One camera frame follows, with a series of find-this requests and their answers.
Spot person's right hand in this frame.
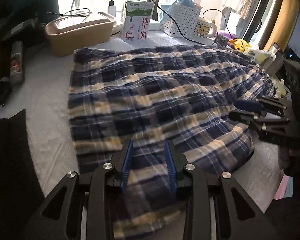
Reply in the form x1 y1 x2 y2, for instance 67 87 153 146
279 145 299 177

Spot cream bear-print mug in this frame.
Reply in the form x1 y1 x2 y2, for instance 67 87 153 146
192 17 219 39

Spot yellow curtain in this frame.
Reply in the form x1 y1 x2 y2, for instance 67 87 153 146
261 0 300 53

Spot white and green milk carton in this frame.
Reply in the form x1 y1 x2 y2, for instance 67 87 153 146
121 0 153 42

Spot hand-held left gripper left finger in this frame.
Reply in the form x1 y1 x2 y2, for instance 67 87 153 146
21 139 135 240

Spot purple cloth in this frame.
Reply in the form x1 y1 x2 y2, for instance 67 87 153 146
219 31 237 43

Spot plaid pants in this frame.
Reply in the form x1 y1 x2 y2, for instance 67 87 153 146
67 44 275 239

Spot yellow plush toy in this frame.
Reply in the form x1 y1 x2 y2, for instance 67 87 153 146
227 39 252 52

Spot yellow tissue pack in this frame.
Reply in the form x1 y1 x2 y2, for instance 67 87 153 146
274 79 290 98

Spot white perforated basket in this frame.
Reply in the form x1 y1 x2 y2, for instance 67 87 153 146
160 4 202 38

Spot small black bundle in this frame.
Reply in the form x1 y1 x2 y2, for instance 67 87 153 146
0 76 13 110

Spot spray can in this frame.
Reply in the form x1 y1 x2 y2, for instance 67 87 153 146
9 41 25 84

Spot long black cable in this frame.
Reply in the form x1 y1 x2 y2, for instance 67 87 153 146
136 0 237 43

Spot beige lunch box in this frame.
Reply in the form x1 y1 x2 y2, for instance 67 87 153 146
45 11 117 57

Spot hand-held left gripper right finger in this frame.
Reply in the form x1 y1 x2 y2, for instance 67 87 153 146
164 139 275 240

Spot small grey figurine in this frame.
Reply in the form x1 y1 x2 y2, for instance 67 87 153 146
216 34 229 46

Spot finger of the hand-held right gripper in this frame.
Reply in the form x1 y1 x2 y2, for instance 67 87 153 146
233 96 289 117
228 110 292 144

